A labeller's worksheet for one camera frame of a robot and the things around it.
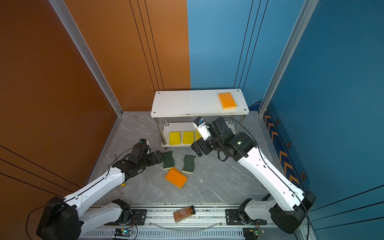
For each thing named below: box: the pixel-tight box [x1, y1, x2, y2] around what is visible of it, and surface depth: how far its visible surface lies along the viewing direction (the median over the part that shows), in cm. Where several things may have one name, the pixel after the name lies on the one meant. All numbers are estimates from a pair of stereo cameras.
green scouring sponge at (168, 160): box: [162, 151, 175, 170], surface depth 93 cm
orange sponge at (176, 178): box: [165, 167, 188, 189], surface depth 85 cm
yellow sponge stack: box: [183, 131, 195, 144], surface depth 96 cm
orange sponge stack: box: [218, 92, 238, 111], surface depth 77 cm
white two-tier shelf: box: [150, 89, 250, 150], surface depth 81 cm
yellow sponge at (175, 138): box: [169, 131, 181, 145], surface depth 96 cm
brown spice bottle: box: [173, 205, 196, 223], surface depth 73 cm
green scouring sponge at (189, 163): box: [182, 154, 197, 174], surface depth 92 cm
